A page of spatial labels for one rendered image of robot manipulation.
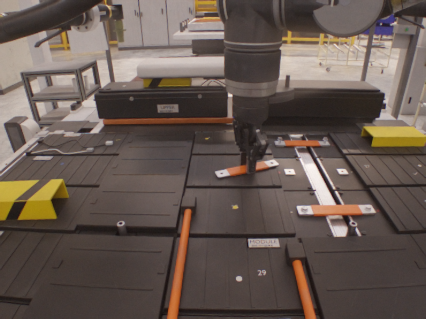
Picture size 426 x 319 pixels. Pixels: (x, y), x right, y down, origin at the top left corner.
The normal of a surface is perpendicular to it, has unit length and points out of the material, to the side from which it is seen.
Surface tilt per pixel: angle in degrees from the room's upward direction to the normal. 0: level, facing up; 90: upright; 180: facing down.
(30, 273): 0
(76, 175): 0
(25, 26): 109
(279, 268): 0
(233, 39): 90
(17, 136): 90
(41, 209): 90
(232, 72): 90
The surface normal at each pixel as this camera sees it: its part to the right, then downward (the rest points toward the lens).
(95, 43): 0.39, 0.45
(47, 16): 0.20, 0.71
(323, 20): -0.53, 0.50
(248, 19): -0.32, 0.48
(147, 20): -0.03, 0.50
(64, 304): -0.02, -0.87
